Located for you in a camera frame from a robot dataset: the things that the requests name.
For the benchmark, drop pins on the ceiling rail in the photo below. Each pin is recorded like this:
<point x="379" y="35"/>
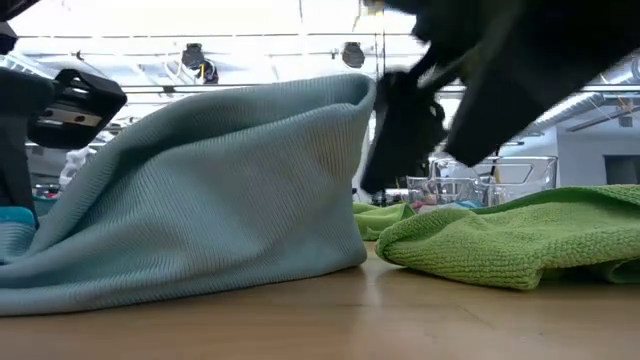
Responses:
<point x="150" y="89"/>

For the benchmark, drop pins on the green microfiber towel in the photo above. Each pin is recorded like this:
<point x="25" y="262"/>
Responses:
<point x="380" y="220"/>
<point x="500" y="240"/>

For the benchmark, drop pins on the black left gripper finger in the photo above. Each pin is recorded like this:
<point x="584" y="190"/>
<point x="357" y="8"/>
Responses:
<point x="17" y="170"/>

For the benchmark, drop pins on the silver ceiling duct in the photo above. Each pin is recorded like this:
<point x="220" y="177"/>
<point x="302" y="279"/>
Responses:
<point x="580" y="105"/>

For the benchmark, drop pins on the white robot figure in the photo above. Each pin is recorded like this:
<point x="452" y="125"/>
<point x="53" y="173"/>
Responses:
<point x="75" y="162"/>

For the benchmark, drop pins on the clear plastic bin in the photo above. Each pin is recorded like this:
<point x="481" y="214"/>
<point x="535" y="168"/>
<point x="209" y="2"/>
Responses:
<point x="525" y="175"/>

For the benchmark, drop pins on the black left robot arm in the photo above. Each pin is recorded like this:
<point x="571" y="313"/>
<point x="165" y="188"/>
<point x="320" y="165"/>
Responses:
<point x="10" y="7"/>

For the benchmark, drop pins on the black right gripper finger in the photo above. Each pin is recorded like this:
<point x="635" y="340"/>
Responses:
<point x="510" y="110"/>
<point x="400" y="135"/>

